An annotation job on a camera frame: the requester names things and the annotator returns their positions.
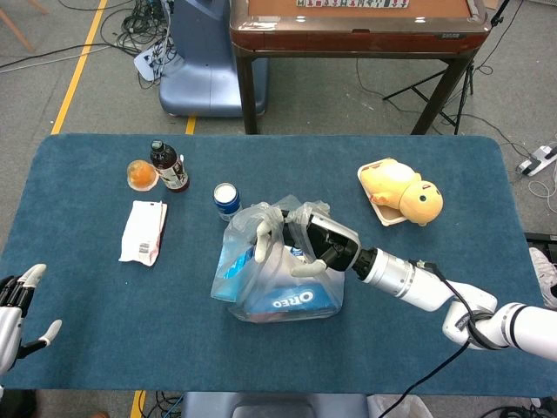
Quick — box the orange fruit jelly cup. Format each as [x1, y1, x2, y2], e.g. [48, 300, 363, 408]
[126, 159, 159, 192]

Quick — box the plain blue carton box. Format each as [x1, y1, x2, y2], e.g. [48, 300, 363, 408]
[217, 243, 258, 301]

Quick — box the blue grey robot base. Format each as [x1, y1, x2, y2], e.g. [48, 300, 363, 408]
[158, 0, 269, 118]

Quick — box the blue Oreo cookie box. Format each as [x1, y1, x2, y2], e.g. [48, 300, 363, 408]
[247, 282, 339, 317]

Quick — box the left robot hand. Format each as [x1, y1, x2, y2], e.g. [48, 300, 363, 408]
[0, 263, 63, 378]

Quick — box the yellow plush duck toy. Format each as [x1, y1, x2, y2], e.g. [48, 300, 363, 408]
[361, 158, 444, 227]

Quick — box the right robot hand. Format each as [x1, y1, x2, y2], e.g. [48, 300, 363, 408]
[254, 208, 362, 279]

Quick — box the dark tea bottle black cap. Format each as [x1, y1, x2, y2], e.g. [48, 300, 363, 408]
[149, 139, 191, 193]

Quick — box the black floor cable tangle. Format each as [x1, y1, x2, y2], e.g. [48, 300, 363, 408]
[99, 0, 175, 57]

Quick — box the transparent plastic bag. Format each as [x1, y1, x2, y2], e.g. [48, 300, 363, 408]
[211, 194, 347, 324]

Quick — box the black tripod stand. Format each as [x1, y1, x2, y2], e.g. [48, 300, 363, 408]
[382, 0, 510, 135]

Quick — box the brown mahjong table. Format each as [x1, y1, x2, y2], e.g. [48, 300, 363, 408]
[229, 0, 488, 135]

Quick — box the white power strip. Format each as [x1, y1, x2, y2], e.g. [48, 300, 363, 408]
[516, 145, 557, 177]
[132, 47, 166, 82]

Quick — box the blue white drink can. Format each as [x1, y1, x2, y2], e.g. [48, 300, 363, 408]
[212, 182, 243, 222]

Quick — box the grey blue robot torso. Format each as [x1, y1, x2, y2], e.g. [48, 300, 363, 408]
[180, 391, 371, 418]

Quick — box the white pink snack packet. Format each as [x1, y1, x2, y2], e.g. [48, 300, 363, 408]
[117, 199, 168, 267]

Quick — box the blue table cloth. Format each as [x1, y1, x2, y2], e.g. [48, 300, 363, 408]
[0, 133, 549, 391]

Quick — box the white sneaker shoe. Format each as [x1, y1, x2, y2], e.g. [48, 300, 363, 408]
[528, 246, 557, 310]

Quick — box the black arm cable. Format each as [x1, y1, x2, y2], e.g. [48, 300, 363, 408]
[373, 259, 497, 418]

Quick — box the beige foam tray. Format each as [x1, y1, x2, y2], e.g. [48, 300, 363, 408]
[357, 163, 410, 226]

